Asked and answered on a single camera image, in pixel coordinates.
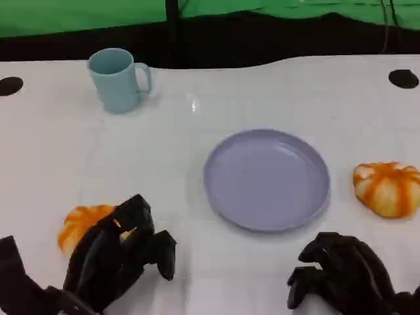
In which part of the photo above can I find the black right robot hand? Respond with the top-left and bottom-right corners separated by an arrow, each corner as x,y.
286,231 -> 400,315

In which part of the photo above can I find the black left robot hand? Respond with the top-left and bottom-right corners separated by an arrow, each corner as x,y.
62,194 -> 177,312

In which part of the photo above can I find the orange white toy bread roll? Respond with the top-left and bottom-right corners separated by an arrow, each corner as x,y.
57,204 -> 137,254
352,161 -> 420,219

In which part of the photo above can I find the lilac plate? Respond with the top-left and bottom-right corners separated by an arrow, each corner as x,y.
202,129 -> 331,233

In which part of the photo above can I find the pale green mug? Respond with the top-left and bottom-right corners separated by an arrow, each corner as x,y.
87,47 -> 152,115

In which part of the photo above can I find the black table grommet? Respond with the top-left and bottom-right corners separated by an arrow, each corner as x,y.
0,76 -> 24,97
388,69 -> 420,89

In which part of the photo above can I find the black vertical pole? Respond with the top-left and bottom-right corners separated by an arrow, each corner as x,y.
165,0 -> 182,68

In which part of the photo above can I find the green cloth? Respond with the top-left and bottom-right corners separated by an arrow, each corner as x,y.
0,0 -> 420,39

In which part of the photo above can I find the black cloth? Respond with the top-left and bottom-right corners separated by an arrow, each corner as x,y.
0,12 -> 420,70

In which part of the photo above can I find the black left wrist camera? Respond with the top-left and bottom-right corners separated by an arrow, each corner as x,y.
0,235 -> 33,286

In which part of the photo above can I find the thin black cable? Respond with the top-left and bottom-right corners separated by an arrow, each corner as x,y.
388,0 -> 405,50
379,0 -> 391,55

